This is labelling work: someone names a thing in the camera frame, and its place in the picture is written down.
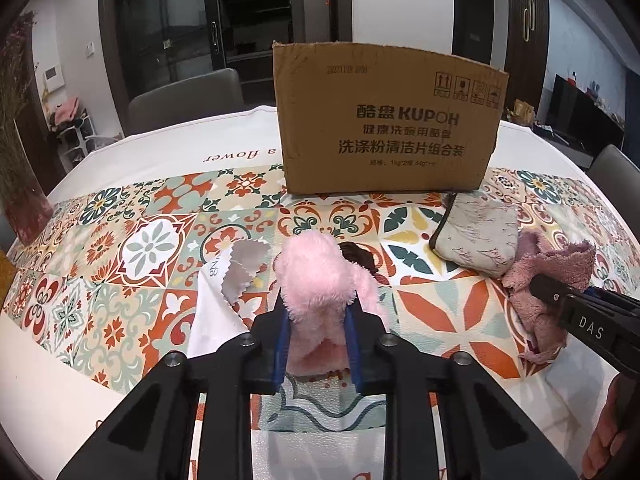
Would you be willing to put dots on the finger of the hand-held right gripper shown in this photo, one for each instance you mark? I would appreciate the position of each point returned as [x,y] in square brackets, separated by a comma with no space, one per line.
[547,287]

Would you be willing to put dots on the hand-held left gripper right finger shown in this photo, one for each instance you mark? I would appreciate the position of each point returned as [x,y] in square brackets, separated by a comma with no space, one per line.
[353,347]

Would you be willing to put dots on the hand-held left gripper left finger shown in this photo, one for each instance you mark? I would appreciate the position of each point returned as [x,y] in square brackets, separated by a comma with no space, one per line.
[281,345]

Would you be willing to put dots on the mauve fluffy towel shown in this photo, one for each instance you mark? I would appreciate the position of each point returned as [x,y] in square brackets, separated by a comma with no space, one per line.
[542,262]

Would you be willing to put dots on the pink fluffy cloth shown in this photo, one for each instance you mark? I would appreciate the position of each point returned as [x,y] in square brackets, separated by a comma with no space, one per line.
[315,280]

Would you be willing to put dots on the cardboard box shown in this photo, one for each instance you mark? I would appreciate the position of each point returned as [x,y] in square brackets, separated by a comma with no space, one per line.
[385,125]

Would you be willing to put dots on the person's right hand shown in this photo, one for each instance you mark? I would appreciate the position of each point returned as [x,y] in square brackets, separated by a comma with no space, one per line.
[607,435]

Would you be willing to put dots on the white zigzag-edged cloth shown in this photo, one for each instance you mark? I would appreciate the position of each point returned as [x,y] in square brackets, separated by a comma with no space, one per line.
[215,305]

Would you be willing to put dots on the grey patterned fabric pouch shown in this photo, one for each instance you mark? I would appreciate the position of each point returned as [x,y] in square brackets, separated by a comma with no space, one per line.
[480,235]

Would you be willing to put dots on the dark brown cloth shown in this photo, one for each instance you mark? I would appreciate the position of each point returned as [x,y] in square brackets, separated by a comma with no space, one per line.
[361,255]

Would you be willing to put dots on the grey dining chair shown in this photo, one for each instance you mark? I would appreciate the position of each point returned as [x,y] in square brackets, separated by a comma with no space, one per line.
[185,102]
[617,172]

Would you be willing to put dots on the patterned tile-print tablecloth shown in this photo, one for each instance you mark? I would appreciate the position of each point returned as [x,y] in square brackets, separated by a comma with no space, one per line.
[150,250]

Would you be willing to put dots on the yellow-brown bag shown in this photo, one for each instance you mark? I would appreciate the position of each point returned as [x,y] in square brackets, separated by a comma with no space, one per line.
[522,111]

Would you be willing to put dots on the black television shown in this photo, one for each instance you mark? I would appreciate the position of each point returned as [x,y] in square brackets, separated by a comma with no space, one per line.
[582,107]

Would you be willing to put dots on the dark brown wardrobe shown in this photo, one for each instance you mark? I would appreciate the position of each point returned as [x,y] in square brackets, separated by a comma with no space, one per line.
[525,35]

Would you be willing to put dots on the pink vase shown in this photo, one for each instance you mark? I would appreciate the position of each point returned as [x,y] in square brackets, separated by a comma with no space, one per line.
[27,220]

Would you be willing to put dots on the white shoe rack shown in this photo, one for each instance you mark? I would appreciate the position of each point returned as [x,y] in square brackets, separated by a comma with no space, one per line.
[75,135]

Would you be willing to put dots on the dark glass sliding door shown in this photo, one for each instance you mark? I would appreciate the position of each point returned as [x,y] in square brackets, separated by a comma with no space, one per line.
[165,25]

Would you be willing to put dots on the white wall intercom panel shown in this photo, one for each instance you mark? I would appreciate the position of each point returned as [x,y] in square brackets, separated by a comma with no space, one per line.
[53,79]

